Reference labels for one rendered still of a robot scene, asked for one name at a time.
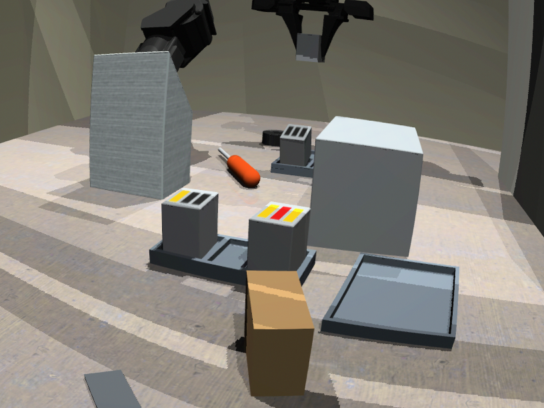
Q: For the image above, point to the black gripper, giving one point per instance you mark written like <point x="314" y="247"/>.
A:
<point x="338" y="13"/>

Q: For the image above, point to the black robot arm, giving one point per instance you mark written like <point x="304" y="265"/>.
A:
<point x="183" y="28"/>

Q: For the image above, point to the orange-handled screwdriver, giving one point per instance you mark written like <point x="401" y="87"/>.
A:
<point x="248" y="175"/>

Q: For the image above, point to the brown cardboard box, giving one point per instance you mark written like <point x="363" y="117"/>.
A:
<point x="278" y="333"/>

